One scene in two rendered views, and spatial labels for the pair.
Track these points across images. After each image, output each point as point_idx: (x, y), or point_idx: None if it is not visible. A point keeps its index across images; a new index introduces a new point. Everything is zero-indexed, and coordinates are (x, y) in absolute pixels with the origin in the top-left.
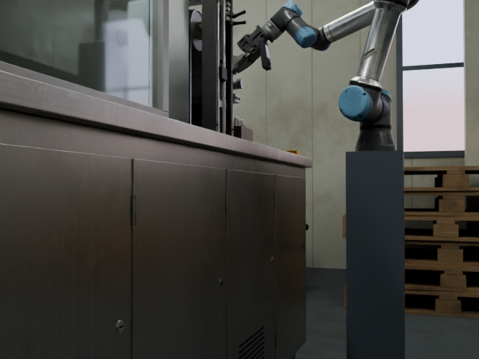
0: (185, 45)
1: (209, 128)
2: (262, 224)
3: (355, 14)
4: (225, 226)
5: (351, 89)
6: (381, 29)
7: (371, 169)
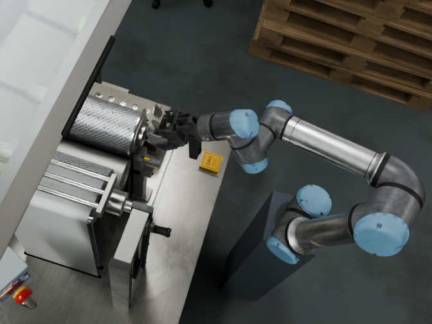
0: (87, 243)
1: (121, 307)
2: None
3: (328, 157)
4: None
5: (283, 251)
6: (340, 243)
7: None
